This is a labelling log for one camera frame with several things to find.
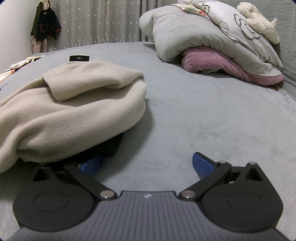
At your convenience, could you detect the colourful floral cloth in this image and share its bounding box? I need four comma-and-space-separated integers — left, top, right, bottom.
177, 3, 211, 16

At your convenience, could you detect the black box on stand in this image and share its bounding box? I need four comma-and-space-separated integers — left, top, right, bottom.
69, 55, 90, 62

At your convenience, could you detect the grey flower-print pillow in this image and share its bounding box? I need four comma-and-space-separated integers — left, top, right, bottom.
182, 0, 284, 69

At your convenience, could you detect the pink blanket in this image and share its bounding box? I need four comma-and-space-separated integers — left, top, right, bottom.
181, 46, 284, 86

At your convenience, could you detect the beige fleece garment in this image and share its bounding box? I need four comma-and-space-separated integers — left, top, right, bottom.
0, 59, 148, 174

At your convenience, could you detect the open magazine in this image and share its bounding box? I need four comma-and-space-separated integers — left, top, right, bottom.
23, 56, 46, 63

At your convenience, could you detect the pink hanging garment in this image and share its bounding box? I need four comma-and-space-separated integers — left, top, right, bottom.
31, 37, 48, 54

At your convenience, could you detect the grey duvet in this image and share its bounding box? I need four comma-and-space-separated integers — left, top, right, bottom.
139, 3, 284, 77

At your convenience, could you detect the white booklet with orange trim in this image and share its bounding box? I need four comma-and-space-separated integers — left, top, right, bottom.
0, 61, 31, 81

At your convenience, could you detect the grey star-print curtain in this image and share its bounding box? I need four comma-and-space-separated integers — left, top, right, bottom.
46, 0, 178, 52

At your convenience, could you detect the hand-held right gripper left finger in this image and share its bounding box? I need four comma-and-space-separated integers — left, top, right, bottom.
32, 155, 118, 200

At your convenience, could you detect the dark hanging jacket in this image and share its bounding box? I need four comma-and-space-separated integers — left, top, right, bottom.
30, 1, 62, 42

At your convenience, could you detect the white plush toy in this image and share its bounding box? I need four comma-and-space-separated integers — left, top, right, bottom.
237, 2, 280, 44

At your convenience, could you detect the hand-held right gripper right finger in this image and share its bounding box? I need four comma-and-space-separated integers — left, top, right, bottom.
179, 152, 264, 201

